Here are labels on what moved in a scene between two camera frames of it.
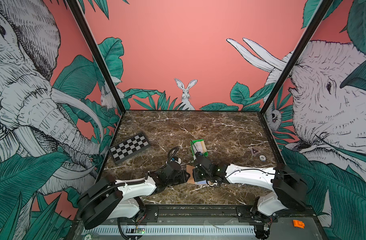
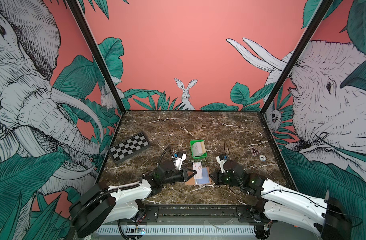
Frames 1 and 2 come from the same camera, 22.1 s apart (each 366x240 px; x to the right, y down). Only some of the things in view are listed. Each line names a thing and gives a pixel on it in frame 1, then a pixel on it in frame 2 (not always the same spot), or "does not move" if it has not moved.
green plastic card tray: (198, 145) does not move
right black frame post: (320, 13) does not move
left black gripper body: (180, 178) does not move
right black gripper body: (199, 176) → (225, 180)
